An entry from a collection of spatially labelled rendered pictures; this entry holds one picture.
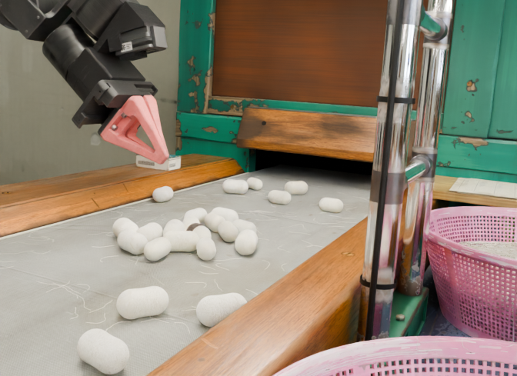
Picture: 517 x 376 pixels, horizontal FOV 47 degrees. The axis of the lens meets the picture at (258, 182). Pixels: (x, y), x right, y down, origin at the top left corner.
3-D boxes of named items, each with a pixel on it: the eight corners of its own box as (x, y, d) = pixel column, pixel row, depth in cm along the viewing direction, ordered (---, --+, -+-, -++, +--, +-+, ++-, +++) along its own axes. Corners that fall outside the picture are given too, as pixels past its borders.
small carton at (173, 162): (135, 166, 91) (135, 153, 91) (148, 164, 94) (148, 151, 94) (168, 171, 89) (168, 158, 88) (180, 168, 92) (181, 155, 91)
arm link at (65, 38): (125, 54, 73) (91, 18, 75) (100, 44, 68) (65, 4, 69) (88, 94, 75) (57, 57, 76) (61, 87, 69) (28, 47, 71)
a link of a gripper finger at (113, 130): (202, 138, 72) (155, 84, 73) (170, 141, 65) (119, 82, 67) (170, 175, 74) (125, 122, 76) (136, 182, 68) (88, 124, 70)
